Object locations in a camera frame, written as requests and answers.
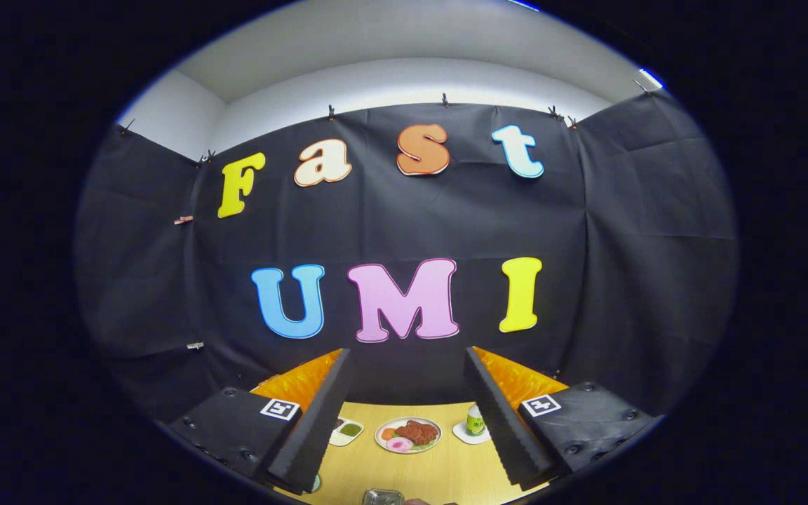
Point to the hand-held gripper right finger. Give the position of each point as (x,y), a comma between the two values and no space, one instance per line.
(502,421)

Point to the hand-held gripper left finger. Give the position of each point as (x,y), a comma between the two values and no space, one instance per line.
(320,421)

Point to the white divided snack dish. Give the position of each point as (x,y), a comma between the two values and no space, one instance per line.
(338,441)

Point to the green label drink bottle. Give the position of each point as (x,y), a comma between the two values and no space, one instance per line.
(475,423)

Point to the green mung beans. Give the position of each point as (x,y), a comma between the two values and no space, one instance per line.
(350,430)

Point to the white square coaster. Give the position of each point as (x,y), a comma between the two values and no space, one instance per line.
(461,433)

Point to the pale green round plate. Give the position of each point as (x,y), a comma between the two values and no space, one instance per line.
(315,484)

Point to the white food plate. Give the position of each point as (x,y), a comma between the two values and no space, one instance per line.
(432,446)

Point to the brown cooked meat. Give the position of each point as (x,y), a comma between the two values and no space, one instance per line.
(418,431)

